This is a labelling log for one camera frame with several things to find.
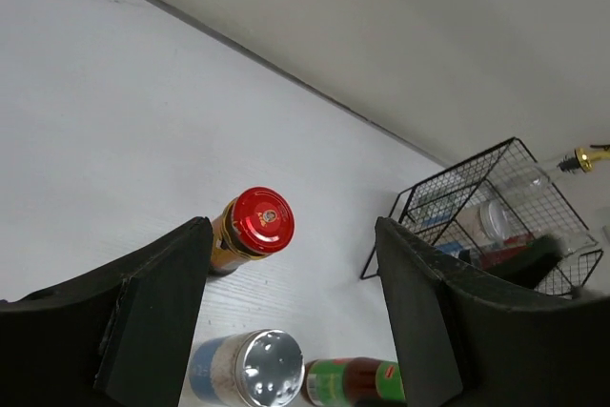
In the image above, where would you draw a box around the black wire rack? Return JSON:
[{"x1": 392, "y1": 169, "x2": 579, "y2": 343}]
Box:
[{"x1": 389, "y1": 137, "x2": 609, "y2": 297}]

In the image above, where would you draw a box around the red lid jar back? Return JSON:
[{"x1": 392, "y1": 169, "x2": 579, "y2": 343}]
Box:
[{"x1": 209, "y1": 187, "x2": 295, "y2": 276}]

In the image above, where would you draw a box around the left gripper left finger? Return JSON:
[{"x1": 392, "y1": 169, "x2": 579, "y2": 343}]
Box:
[{"x1": 1, "y1": 216, "x2": 213, "y2": 406}]

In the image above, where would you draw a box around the silver lid shaker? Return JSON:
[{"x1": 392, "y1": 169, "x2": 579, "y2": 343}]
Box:
[
  {"x1": 437, "y1": 200, "x2": 511, "y2": 255},
  {"x1": 187, "y1": 329, "x2": 305, "y2": 406}
]

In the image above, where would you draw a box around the green label sauce bottle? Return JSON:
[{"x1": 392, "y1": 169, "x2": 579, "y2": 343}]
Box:
[{"x1": 301, "y1": 356, "x2": 405, "y2": 406}]

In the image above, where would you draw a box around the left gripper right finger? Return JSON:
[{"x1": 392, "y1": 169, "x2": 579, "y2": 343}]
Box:
[{"x1": 375, "y1": 217, "x2": 609, "y2": 406}]

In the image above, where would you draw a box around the clear glass oil bottle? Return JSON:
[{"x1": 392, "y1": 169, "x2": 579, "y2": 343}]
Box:
[{"x1": 491, "y1": 144, "x2": 609, "y2": 257}]

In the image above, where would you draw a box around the dark soy sauce bottle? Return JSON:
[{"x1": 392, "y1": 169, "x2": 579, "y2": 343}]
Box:
[{"x1": 479, "y1": 234, "x2": 564, "y2": 290}]

